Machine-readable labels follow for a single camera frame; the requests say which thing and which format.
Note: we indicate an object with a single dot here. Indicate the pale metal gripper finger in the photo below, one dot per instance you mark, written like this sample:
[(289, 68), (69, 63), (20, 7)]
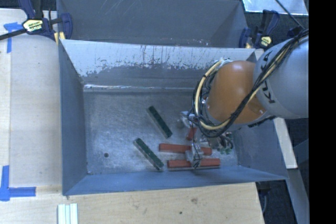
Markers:
[(197, 162), (189, 156)]

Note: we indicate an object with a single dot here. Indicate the dark green flat block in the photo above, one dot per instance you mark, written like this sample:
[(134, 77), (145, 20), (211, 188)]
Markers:
[(159, 121), (148, 154)]

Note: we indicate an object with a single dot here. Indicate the grey metal bin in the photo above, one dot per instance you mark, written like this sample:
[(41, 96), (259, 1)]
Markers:
[(147, 21)]

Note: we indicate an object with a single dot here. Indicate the red-brown flat block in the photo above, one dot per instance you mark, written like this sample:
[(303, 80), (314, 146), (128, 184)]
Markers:
[(173, 148), (178, 164), (191, 134)]

